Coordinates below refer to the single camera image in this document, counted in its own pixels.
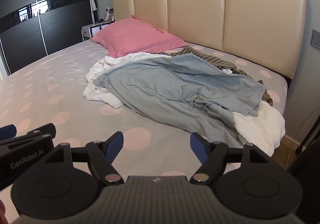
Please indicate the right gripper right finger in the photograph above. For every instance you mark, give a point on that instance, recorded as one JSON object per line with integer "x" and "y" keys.
{"x": 212, "y": 158}

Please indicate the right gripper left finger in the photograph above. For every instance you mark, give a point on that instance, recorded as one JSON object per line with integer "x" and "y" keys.
{"x": 101, "y": 154}

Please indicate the grey blue t-shirt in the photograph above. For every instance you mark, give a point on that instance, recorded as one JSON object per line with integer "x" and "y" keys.
{"x": 189, "y": 93}

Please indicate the white textured garment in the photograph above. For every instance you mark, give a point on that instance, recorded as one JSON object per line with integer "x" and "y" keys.
{"x": 265, "y": 130}

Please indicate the white crumpled garment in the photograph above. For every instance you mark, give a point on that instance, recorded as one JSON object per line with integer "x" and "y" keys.
{"x": 97, "y": 88}

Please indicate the grey pink dotted bedsheet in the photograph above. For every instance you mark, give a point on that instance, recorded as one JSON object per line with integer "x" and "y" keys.
{"x": 50, "y": 91}

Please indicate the brown striped garment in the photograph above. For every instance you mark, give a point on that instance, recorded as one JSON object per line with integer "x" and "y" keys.
{"x": 219, "y": 63}

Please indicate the pink pillow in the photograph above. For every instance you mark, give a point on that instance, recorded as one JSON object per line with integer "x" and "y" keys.
{"x": 133, "y": 35}

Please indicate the white bedside table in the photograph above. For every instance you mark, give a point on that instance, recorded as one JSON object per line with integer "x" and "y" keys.
{"x": 88, "y": 31}

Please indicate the framed photo on nightstand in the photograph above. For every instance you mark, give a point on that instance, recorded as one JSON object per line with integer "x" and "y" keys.
{"x": 109, "y": 16}

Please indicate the beige padded headboard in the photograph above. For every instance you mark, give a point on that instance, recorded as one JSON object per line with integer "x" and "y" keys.
{"x": 266, "y": 32}

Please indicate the black sliding wardrobe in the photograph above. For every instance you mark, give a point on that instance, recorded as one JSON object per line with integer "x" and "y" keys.
{"x": 33, "y": 29}

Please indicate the grey wall switch panel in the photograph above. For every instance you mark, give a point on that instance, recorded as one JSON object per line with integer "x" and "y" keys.
{"x": 315, "y": 39}

